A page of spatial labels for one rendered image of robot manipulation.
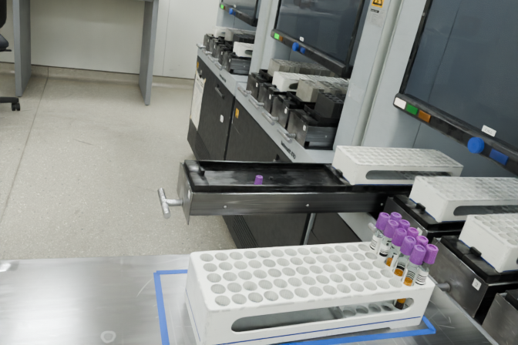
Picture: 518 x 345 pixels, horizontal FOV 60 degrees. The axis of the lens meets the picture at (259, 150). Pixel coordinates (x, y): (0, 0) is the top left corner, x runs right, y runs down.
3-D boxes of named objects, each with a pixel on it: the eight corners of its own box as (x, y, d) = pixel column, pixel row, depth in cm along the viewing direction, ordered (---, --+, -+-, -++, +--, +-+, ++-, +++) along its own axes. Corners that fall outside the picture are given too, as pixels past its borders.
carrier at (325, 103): (335, 122, 136) (340, 103, 134) (330, 122, 135) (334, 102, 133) (319, 109, 146) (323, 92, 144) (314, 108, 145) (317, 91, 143)
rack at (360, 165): (429, 171, 116) (437, 149, 114) (456, 189, 108) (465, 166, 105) (329, 169, 106) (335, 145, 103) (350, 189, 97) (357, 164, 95)
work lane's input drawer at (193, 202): (427, 190, 122) (438, 160, 118) (463, 218, 110) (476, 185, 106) (155, 191, 95) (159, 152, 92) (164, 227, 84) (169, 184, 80)
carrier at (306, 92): (314, 105, 149) (318, 88, 147) (309, 105, 148) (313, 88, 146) (300, 95, 159) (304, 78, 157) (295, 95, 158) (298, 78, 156)
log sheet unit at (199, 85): (190, 118, 286) (196, 64, 273) (198, 135, 263) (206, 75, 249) (186, 118, 285) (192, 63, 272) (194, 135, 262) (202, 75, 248)
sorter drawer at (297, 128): (449, 139, 171) (456, 117, 168) (475, 154, 159) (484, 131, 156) (274, 130, 145) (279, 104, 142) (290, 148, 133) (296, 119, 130)
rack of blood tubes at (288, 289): (380, 274, 67) (391, 239, 65) (422, 324, 58) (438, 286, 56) (183, 293, 56) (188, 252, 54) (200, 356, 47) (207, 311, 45)
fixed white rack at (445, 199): (506, 200, 107) (516, 177, 105) (543, 223, 98) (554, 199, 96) (405, 202, 96) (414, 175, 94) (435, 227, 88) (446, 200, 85)
